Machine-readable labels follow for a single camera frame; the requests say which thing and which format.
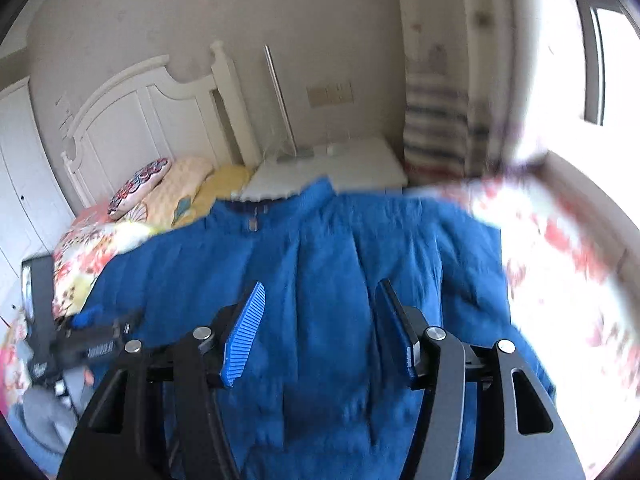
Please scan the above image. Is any printed striped curtain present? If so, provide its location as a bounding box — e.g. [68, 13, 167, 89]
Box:
[395, 0, 551, 181]

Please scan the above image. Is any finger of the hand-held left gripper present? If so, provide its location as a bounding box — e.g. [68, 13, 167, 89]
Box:
[50, 309, 146, 362]

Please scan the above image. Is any white wardrobe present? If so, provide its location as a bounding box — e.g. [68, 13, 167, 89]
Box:
[0, 77, 76, 311]

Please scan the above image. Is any white nightstand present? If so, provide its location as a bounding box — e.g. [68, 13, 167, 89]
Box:
[240, 137, 408, 201]

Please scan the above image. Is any mandala patterned cushion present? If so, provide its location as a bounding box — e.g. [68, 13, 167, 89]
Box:
[107, 157, 173, 221]

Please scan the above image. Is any peach quilted pillow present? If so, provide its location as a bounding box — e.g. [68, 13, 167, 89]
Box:
[127, 156, 216, 232]

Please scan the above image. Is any floral bedsheet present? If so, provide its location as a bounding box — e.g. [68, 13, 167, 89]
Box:
[0, 170, 640, 466]

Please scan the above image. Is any beige window sill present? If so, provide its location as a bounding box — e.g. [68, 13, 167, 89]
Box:
[545, 150, 640, 281]

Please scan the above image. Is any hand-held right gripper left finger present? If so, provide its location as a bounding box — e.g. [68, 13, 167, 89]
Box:
[57, 281, 266, 480]

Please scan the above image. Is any window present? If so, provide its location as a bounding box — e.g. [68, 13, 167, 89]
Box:
[565, 0, 640, 127]

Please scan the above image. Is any yellow pillow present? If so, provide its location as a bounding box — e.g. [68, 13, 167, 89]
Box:
[172, 165, 253, 228]

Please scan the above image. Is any beige wall switch panel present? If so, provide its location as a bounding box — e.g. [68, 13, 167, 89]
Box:
[306, 81, 353, 109]

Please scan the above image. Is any white wooden headboard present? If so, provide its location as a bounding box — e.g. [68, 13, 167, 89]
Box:
[60, 40, 258, 211]

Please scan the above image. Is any blue padded jacket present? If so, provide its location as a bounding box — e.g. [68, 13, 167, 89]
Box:
[67, 176, 556, 480]

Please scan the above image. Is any thin metal pole lamp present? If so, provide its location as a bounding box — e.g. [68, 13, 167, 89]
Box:
[262, 44, 313, 161]

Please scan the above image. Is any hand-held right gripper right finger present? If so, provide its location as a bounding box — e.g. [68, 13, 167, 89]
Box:
[376, 279, 586, 480]

